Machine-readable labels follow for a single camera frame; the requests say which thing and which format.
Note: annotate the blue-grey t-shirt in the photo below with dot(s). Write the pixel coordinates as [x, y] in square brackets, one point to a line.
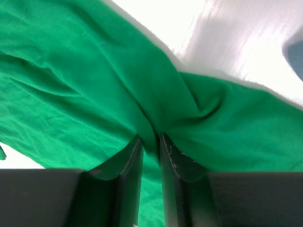
[293, 52]

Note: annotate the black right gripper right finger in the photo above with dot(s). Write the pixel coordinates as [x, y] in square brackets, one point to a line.
[194, 196]

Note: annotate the green t-shirt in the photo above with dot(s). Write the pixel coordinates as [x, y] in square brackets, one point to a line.
[78, 82]

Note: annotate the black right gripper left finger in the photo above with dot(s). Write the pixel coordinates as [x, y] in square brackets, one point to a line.
[105, 196]

